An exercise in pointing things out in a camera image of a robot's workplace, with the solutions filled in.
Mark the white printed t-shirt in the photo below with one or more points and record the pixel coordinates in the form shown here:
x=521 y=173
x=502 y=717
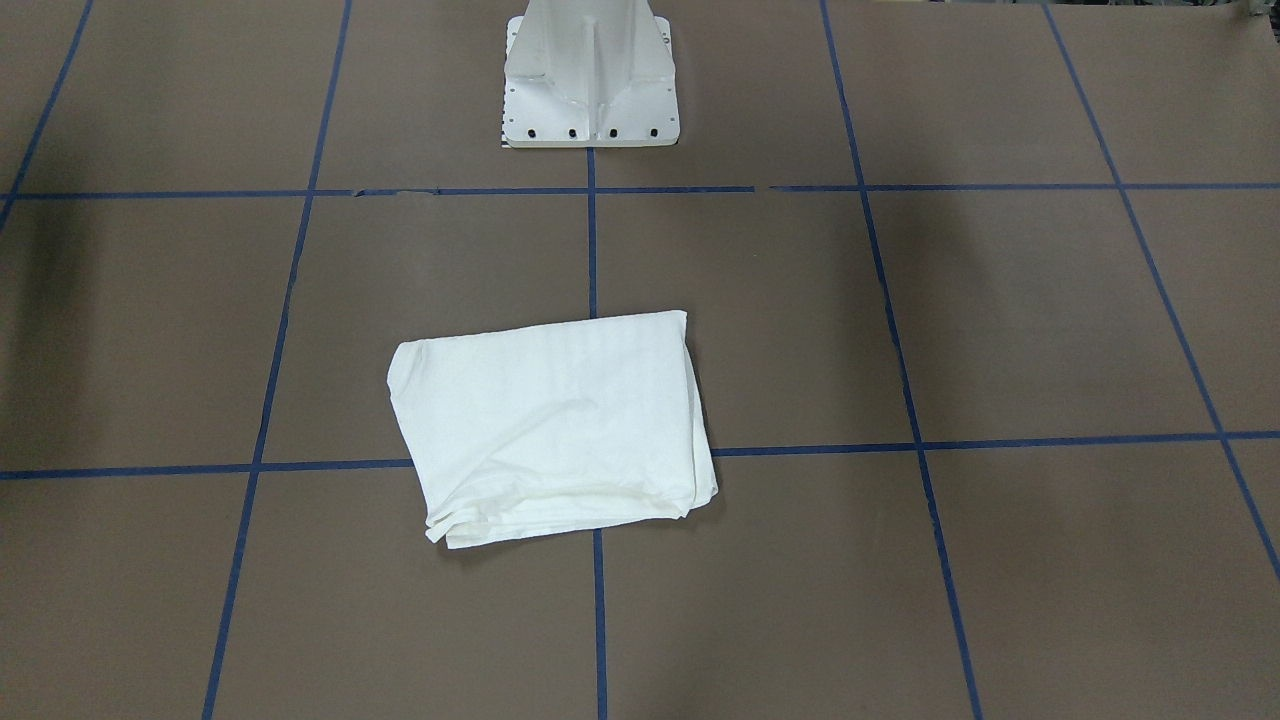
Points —
x=553 y=428

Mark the white camera mast pillar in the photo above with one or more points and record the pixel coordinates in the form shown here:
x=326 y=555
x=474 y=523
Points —
x=589 y=75

